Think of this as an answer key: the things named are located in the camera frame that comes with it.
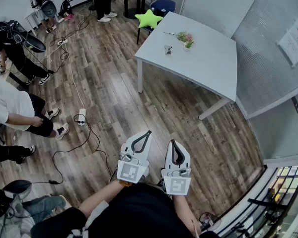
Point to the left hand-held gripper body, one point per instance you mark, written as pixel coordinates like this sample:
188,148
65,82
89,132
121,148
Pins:
129,171

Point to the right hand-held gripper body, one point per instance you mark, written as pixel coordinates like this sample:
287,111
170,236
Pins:
176,185

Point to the small metal stand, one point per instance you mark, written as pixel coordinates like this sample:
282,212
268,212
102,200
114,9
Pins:
168,50

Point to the person's left forearm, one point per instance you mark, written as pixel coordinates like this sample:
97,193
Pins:
99,197

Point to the person's right forearm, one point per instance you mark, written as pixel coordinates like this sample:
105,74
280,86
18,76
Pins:
183,212

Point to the person's black shirt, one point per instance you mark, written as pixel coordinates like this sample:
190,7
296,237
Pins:
139,212

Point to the white power strip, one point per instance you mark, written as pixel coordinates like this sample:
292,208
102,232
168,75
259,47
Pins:
82,116
62,42

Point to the black power adapter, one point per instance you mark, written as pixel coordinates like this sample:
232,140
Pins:
53,182

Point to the white table leg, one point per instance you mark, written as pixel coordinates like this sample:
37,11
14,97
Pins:
140,76
213,108

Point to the black window railing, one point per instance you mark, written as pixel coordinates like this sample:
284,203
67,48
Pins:
263,202

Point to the small white potted plant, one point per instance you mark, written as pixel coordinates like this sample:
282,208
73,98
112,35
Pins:
187,48

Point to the artificial flower bouquet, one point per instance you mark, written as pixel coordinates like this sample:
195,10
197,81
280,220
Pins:
186,37

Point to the green star pillow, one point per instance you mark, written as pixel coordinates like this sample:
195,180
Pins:
149,18

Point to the pink slippers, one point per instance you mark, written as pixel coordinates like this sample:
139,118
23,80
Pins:
69,17

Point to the blue chair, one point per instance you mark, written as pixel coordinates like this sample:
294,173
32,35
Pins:
164,4

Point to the white paper notice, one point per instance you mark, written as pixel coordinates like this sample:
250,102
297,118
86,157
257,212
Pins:
291,43

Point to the white side table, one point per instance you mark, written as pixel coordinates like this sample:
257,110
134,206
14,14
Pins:
29,15

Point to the dark head-worn camera rig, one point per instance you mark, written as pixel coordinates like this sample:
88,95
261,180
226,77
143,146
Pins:
17,186
34,44
49,9

